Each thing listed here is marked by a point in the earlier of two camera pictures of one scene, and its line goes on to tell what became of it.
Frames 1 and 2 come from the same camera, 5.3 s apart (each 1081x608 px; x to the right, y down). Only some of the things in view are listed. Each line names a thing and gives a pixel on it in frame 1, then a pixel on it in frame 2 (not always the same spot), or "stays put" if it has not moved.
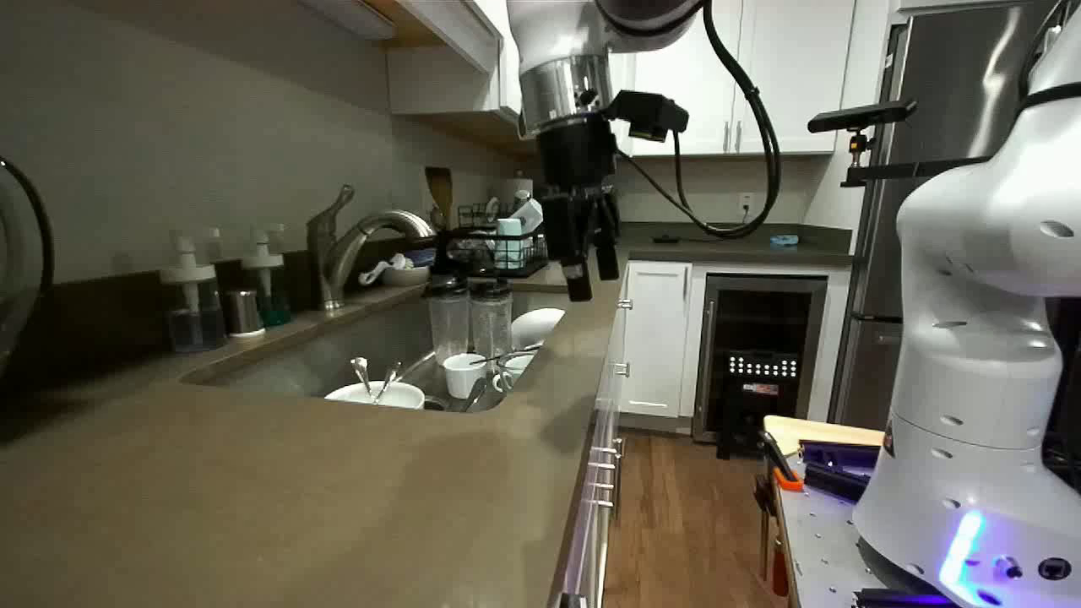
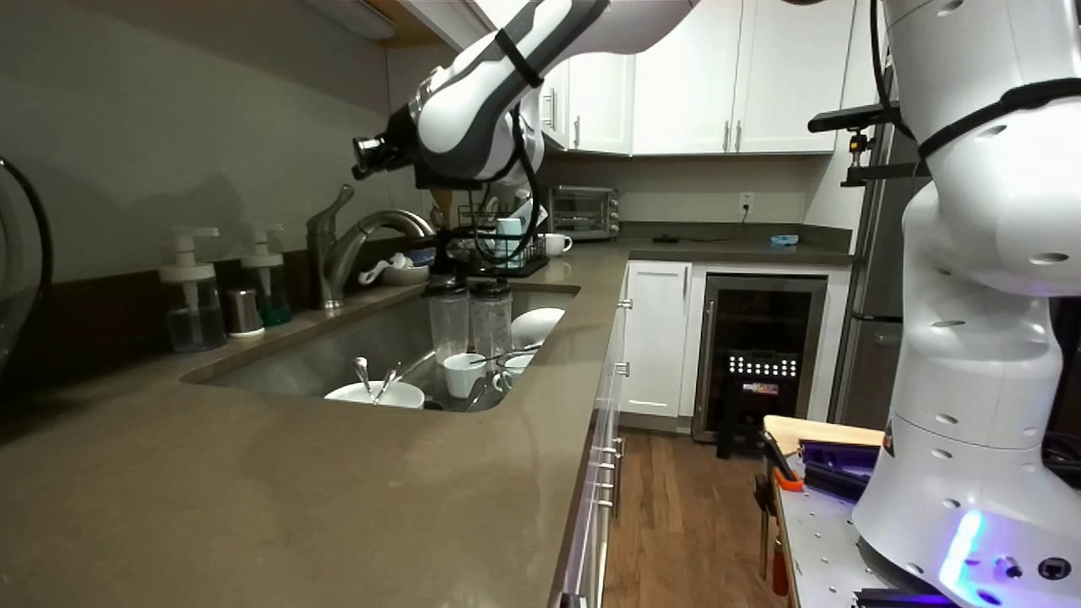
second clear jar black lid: x=490 y=317 stays put
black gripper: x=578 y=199 -> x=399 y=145
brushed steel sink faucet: x=334 y=243 stays put
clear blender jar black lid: x=450 y=311 stays put
